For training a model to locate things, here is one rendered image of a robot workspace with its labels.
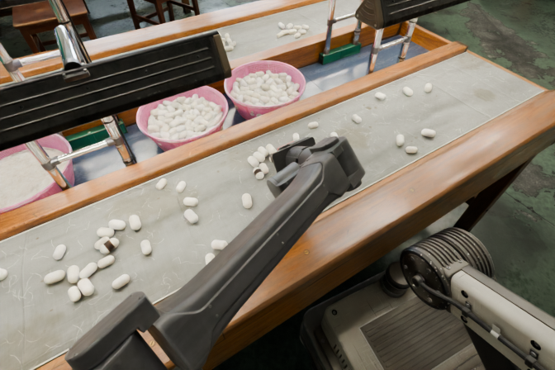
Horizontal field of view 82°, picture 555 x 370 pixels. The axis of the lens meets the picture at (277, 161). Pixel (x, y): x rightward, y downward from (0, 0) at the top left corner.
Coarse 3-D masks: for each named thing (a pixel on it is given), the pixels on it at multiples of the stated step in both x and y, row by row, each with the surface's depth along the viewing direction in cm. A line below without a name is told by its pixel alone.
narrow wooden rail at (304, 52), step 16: (336, 32) 129; (352, 32) 130; (368, 32) 135; (384, 32) 140; (272, 48) 120; (288, 48) 120; (304, 48) 122; (320, 48) 126; (240, 64) 112; (272, 64) 119; (304, 64) 127; (224, 80) 112; (208, 96) 113; (128, 112) 101; (80, 128) 96
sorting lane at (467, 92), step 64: (448, 64) 117; (320, 128) 93; (384, 128) 93; (448, 128) 93; (128, 192) 77; (192, 192) 77; (256, 192) 77; (0, 256) 66; (64, 256) 66; (128, 256) 66; (192, 256) 66; (0, 320) 58; (64, 320) 58
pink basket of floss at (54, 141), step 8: (48, 136) 88; (56, 136) 87; (48, 144) 89; (56, 144) 89; (64, 144) 86; (0, 152) 86; (64, 152) 89; (0, 160) 86; (64, 168) 79; (72, 168) 85; (64, 176) 80; (72, 176) 85; (56, 184) 77; (72, 184) 86; (40, 192) 74; (48, 192) 76; (56, 192) 79; (32, 200) 73; (8, 208) 71; (16, 208) 73
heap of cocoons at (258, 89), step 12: (240, 84) 109; (252, 84) 111; (264, 84) 107; (276, 84) 108; (288, 84) 108; (240, 96) 103; (252, 96) 104; (264, 96) 104; (276, 96) 103; (288, 96) 106
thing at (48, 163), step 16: (64, 32) 52; (64, 48) 48; (80, 48) 59; (64, 64) 46; (80, 64) 47; (64, 80) 45; (112, 128) 72; (32, 144) 65; (96, 144) 73; (112, 144) 75; (48, 160) 69; (64, 160) 71; (128, 160) 80
